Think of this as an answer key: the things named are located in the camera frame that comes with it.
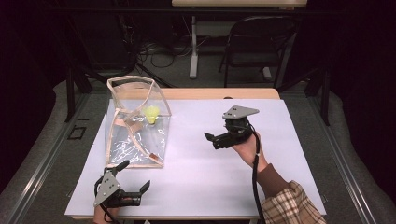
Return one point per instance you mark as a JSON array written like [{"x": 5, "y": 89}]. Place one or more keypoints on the wooden table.
[{"x": 218, "y": 93}]

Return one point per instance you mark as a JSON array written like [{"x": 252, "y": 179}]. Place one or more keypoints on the aluminium rail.
[
  {"x": 342, "y": 161},
  {"x": 46, "y": 158}
]

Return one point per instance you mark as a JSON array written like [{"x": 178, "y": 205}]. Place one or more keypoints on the black chair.
[{"x": 258, "y": 40}]

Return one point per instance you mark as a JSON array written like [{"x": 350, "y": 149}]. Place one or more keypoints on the black metal stand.
[
  {"x": 325, "y": 93},
  {"x": 70, "y": 93}
]

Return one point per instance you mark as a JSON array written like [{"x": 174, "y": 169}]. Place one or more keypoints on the person's left hand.
[{"x": 100, "y": 216}]

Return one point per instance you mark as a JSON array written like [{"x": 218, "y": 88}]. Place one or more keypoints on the person's right hand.
[{"x": 249, "y": 152}]

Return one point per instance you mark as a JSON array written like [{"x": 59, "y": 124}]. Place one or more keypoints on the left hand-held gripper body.
[{"x": 107, "y": 186}]

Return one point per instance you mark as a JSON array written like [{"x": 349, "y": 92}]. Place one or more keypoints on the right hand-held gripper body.
[{"x": 236, "y": 130}]

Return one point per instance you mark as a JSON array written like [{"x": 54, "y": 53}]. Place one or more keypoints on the white desk leg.
[{"x": 194, "y": 49}]

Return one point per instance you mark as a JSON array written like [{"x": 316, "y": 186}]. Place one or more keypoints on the yellow shuttlecock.
[{"x": 151, "y": 113}]

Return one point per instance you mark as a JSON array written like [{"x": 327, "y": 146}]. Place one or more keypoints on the white board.
[{"x": 193, "y": 180}]

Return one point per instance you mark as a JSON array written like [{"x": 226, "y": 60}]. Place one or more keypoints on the transparent bag with beige trim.
[{"x": 137, "y": 140}]

